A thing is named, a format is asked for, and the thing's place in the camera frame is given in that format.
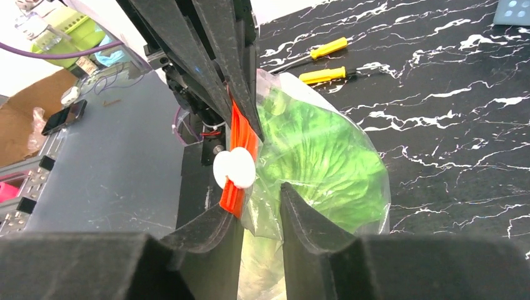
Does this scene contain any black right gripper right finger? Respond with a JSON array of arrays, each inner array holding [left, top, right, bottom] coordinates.
[[280, 182, 529, 299]]

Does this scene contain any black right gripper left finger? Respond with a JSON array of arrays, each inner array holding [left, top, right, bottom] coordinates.
[[1, 206, 243, 299]]

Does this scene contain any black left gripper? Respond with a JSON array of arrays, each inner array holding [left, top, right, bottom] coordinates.
[[119, 0, 264, 140]]

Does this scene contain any green lettuce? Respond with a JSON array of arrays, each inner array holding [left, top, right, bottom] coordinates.
[[248, 87, 390, 239]]

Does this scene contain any clear zip bag orange zipper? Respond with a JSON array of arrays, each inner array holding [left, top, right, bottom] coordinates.
[[212, 69, 391, 299]]

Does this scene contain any orange slim screwdriver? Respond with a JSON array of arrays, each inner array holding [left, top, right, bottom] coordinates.
[[270, 37, 348, 73]]

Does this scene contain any green plastic crate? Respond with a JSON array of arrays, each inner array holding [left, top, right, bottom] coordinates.
[[30, 6, 106, 54]]

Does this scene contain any black smartphone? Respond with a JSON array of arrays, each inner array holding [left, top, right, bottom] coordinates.
[[41, 99, 88, 136]]

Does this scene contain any brown cardboard sheet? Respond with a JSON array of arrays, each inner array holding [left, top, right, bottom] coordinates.
[[1, 69, 78, 167]]

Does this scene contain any blue plastic basket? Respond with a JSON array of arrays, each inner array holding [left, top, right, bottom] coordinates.
[[493, 0, 530, 26]]

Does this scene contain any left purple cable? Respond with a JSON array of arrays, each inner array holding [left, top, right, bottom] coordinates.
[[0, 39, 125, 60]]

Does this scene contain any aluminium rail frame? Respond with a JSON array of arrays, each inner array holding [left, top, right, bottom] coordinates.
[[1, 129, 66, 236]]

